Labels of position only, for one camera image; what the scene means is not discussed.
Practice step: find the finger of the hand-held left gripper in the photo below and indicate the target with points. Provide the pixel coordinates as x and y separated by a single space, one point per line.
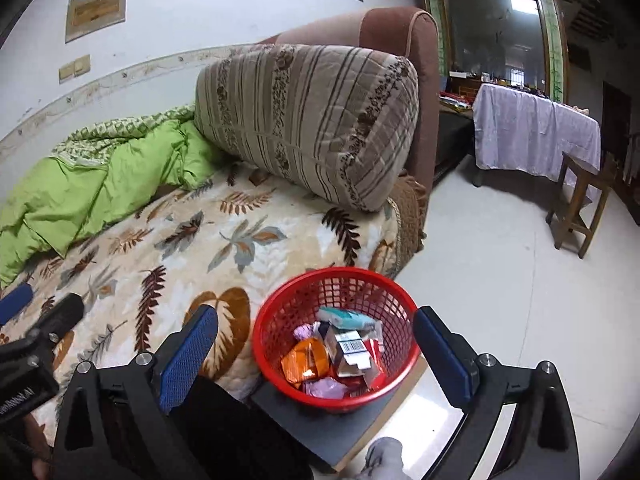
15 302
62 315

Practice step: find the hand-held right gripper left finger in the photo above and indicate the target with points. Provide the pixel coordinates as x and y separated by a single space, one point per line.
187 355

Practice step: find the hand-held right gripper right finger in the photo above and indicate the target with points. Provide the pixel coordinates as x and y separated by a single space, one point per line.
442 355

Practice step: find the blue and white medicine box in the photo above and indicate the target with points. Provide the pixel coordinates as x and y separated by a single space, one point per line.
350 347

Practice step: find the red plastic mesh basket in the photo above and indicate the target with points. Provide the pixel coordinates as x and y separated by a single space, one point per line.
280 310

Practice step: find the person's left hand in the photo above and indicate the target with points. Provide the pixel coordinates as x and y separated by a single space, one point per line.
37 440

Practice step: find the black trouser leg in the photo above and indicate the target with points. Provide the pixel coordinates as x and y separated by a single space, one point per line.
240 435

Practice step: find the teal and white box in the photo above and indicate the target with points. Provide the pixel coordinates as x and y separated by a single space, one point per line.
345 317

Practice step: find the leaf print blanket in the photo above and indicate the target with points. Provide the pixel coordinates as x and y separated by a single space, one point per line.
175 240

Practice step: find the purple crumpled wrapper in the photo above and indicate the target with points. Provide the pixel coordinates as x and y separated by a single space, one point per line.
304 332

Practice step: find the grey sock foot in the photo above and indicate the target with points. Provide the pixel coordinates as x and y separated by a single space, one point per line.
382 460

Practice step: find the pink wrapper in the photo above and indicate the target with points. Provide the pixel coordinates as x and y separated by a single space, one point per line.
325 387

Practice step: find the green quilt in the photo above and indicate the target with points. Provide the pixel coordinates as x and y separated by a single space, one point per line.
100 185

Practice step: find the dark grey stool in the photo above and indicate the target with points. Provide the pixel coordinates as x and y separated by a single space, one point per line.
320 435

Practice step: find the brown crochet cloth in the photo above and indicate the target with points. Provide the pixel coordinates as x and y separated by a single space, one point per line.
410 210

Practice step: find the black low cabinet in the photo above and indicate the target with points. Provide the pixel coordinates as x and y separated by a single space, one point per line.
452 140

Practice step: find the wooden stool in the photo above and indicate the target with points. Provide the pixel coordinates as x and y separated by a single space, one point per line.
575 170

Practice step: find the table with white cloth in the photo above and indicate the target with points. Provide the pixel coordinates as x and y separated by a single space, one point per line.
525 125

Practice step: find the striped brown pillow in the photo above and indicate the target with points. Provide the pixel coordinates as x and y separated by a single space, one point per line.
310 120

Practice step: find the dark wooden door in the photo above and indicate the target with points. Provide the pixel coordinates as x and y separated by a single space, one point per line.
617 120

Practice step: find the mirror cabinet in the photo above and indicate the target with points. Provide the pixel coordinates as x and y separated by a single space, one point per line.
495 35

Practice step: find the dark slatted vent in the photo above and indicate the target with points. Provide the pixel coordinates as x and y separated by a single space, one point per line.
592 17

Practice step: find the beige wall switch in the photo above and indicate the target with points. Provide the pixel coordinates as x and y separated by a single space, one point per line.
75 67

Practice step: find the wall plaque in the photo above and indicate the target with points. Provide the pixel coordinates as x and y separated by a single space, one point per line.
95 10

